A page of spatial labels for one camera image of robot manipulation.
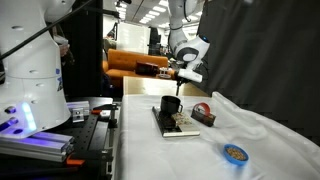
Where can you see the person's bare hand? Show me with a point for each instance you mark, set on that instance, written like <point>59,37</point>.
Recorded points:
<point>63,50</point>

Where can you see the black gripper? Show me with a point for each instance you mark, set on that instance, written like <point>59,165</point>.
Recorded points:
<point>181,80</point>

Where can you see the black mug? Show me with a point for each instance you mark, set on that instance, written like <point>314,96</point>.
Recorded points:
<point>170,104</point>

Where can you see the orange sofa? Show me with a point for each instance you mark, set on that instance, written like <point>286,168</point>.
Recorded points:
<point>123,63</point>

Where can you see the blue bowl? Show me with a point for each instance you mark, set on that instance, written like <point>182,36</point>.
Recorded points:
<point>233,160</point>

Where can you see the black curtain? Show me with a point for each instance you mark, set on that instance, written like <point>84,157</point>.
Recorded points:
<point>273,60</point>

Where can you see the silver aluminium extrusion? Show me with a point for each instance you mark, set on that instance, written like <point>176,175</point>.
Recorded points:
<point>36,146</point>

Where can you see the silver metal bracket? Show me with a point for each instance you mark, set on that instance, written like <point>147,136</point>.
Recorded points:
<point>79,111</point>

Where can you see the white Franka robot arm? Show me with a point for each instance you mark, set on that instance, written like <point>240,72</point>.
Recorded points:
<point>30,66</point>

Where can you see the toasted cereal rings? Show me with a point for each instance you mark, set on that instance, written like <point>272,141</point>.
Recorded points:
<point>236,153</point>

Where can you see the black clamp orange tips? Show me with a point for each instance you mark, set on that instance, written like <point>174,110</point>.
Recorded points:
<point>86,158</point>
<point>105,108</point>

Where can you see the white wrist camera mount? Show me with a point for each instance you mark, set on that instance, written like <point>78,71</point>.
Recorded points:
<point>190,75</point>

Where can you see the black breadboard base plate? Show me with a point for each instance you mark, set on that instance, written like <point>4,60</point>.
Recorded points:
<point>90,133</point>

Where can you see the white handheld controller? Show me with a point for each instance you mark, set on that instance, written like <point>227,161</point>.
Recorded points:
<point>61,40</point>

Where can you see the red tape roll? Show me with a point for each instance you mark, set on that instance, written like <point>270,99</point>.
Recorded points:
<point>196,107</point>

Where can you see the white tablecloth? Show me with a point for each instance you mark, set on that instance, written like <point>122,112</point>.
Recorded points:
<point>166,156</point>

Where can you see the dark box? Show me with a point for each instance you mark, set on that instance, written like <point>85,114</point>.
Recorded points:
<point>146,68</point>

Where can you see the brown cardboard table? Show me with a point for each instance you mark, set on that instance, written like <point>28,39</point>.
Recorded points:
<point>150,86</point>

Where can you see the red and black object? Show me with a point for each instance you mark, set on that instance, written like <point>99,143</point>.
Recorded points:
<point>205,119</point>

